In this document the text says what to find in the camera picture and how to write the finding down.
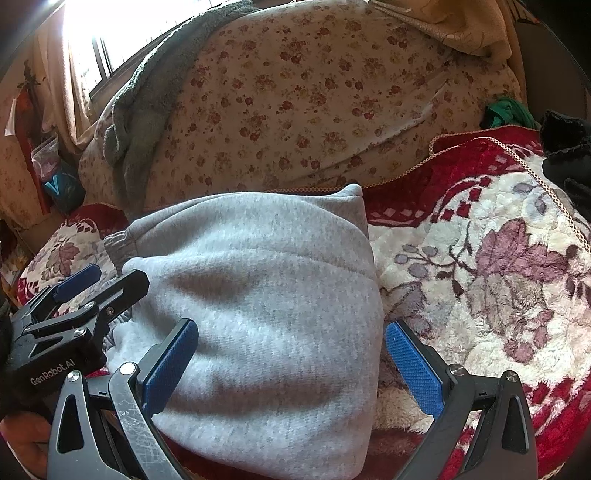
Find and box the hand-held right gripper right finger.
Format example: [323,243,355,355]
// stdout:
[384,319,539,480]

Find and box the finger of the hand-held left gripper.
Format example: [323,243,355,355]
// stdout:
[11,264,102,324]
[23,269,151,342]

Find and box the tan curtain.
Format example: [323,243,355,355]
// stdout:
[32,14,112,153]

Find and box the grey fleece towel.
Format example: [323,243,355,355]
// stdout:
[104,0,259,220]

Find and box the beige floral quilt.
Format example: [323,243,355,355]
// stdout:
[78,0,525,210]

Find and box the teal bag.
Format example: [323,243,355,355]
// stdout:
[44,171,86,213]

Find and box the red floral plush blanket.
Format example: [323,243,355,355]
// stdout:
[16,124,591,480]

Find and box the tan cloth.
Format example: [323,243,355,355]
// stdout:
[369,0,513,61]

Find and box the black cloth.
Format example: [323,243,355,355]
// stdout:
[540,110,591,208]

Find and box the person's left hand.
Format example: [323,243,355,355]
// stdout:
[0,411,54,469]

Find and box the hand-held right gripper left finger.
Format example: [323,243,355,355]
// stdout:
[46,318,200,480]

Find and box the clear plastic bag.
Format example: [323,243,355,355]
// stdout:
[32,136,61,181]

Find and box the bright window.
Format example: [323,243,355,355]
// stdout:
[60,0,222,93]

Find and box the green cloth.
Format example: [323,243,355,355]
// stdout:
[480,96,536,131]

